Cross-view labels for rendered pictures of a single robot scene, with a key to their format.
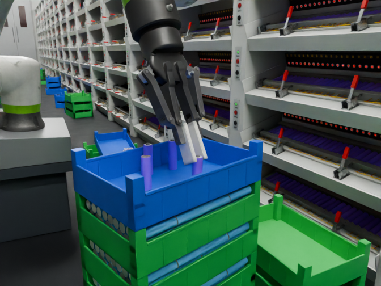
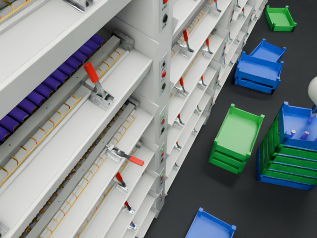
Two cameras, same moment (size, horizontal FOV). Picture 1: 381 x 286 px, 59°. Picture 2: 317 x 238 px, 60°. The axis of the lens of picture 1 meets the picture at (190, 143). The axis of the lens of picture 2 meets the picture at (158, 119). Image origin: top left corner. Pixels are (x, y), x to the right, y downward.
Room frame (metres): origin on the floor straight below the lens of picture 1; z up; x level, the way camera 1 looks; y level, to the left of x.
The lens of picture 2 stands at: (1.65, 0.23, 1.49)
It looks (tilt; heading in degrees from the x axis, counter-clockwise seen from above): 52 degrees down; 235
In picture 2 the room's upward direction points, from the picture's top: straight up
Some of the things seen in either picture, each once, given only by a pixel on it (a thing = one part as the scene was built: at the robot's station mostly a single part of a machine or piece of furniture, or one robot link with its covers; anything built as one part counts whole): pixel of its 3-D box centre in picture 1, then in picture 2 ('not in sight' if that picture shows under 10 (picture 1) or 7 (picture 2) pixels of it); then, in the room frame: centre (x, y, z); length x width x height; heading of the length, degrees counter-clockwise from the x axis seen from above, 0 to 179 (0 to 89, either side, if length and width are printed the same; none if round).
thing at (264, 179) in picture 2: not in sight; (284, 167); (0.61, 0.04, 0.04); 0.30 x 0.20 x 0.08; 133
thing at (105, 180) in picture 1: (171, 165); (314, 127); (0.61, 0.04, 0.44); 0.30 x 0.20 x 0.08; 133
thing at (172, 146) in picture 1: (172, 154); (304, 136); (0.69, 0.04, 0.44); 0.02 x 0.02 x 0.06
